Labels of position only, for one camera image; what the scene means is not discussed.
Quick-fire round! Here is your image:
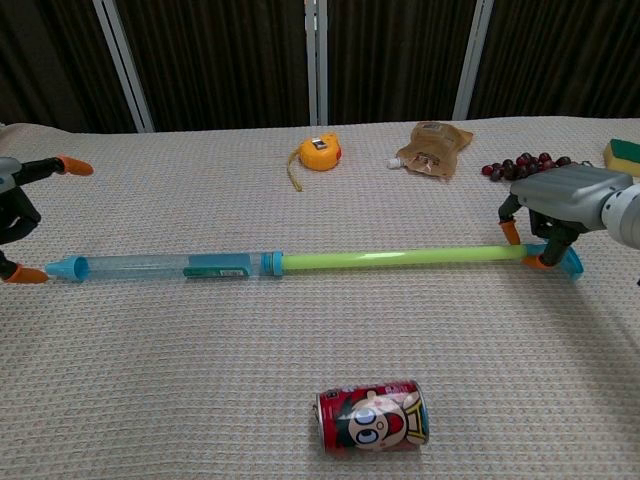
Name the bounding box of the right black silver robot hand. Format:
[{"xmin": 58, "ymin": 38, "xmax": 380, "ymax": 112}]
[{"xmin": 497, "ymin": 163, "xmax": 634, "ymax": 271}]

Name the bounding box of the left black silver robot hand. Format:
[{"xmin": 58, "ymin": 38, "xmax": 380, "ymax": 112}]
[{"xmin": 0, "ymin": 153, "xmax": 95, "ymax": 286}]

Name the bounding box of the green blue water pump toy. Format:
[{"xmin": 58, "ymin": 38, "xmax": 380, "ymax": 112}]
[{"xmin": 44, "ymin": 238, "xmax": 585, "ymax": 285}]

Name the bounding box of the dark red grape bunch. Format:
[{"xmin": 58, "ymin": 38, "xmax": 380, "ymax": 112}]
[{"xmin": 481, "ymin": 152, "xmax": 574, "ymax": 182}]

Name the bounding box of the green yellow sponge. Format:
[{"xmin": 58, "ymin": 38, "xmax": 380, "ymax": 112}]
[{"xmin": 602, "ymin": 138, "xmax": 640, "ymax": 177}]

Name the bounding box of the black corrugated screen panel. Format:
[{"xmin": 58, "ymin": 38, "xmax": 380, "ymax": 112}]
[
  {"xmin": 469, "ymin": 0, "xmax": 640, "ymax": 120},
  {"xmin": 325, "ymin": 0, "xmax": 476, "ymax": 125},
  {"xmin": 115, "ymin": 0, "xmax": 311, "ymax": 132},
  {"xmin": 0, "ymin": 0, "xmax": 139, "ymax": 134}
]

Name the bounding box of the brown spouted drink pouch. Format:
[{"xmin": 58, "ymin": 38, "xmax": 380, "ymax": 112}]
[{"xmin": 385, "ymin": 121, "xmax": 474, "ymax": 182}]

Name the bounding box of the yellow tape measure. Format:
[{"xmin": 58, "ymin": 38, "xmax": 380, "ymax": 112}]
[{"xmin": 287, "ymin": 132, "xmax": 345, "ymax": 192}]

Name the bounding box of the red cartoon soda can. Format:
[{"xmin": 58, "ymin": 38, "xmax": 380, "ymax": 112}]
[{"xmin": 314, "ymin": 378, "xmax": 431, "ymax": 456}]

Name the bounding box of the white metal screen post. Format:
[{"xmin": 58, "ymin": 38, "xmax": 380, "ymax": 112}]
[
  {"xmin": 303, "ymin": 0, "xmax": 329, "ymax": 126},
  {"xmin": 452, "ymin": 0, "xmax": 496, "ymax": 121},
  {"xmin": 92, "ymin": 0, "xmax": 155, "ymax": 134}
]

